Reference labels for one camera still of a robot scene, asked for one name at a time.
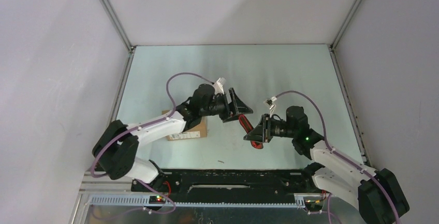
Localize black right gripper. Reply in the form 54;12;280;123
244;114;297;143

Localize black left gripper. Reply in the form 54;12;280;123
200;87;252;123

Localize red black utility knife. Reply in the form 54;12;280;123
238;114;264;150

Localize brown cardboard express box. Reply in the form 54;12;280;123
161;110;208;141

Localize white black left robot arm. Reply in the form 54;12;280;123
92;84;253;191

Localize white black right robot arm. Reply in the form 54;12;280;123
238;106;410;223

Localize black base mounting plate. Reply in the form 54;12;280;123
149;164;329;205

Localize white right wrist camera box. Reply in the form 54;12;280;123
264;96;277;117

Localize aluminium frame rail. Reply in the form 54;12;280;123
68;171;399;224

